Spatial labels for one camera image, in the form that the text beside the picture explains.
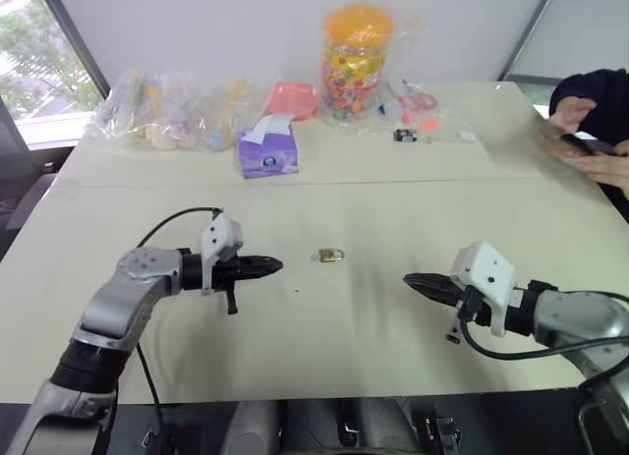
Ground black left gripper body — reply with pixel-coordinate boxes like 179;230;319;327
212;256;248;316

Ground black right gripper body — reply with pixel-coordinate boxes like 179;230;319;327
445;283;486;346

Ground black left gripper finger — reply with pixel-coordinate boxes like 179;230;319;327
245;265;285;280
244;254;285;269

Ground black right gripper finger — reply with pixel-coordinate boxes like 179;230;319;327
403;276;461;308
402;272;462;293

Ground person's left hand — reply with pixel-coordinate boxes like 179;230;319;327
568;140;629;192

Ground person's right hand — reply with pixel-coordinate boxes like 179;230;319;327
537;97;600;159

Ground purple tissue box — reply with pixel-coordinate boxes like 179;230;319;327
237;127;301;181

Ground white tissue sheet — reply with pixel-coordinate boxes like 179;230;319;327
244;112;295;145

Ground grey rounded casing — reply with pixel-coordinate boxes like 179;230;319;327
360;400;420;455
229;400;282;455

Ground small clear bag of toys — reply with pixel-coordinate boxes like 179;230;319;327
195;77;253;152

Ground pink plastic bowl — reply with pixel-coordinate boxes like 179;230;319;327
266;81;318;123

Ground large clear bag of toys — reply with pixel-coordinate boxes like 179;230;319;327
82;68;200;153

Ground black smartphone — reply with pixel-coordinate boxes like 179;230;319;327
558;132;619;157

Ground dark grey office chair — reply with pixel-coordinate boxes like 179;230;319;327
0;171;59;262

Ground candy jar with orange lid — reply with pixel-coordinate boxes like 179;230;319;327
318;2;395;126

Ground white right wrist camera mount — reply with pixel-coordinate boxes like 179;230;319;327
448;241;518;338

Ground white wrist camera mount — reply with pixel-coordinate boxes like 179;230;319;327
448;241;518;338
199;212;246;296

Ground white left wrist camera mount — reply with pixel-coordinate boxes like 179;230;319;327
199;212;246;296

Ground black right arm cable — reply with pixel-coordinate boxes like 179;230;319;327
458;290;629;364

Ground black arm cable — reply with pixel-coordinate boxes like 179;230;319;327
133;206;225;427
458;290;629;364

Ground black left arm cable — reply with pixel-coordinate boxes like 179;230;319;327
133;206;225;427

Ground red handled scissors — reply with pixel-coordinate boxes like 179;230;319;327
395;90;439;124

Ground black window frame post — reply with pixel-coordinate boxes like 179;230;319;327
35;0;112;100

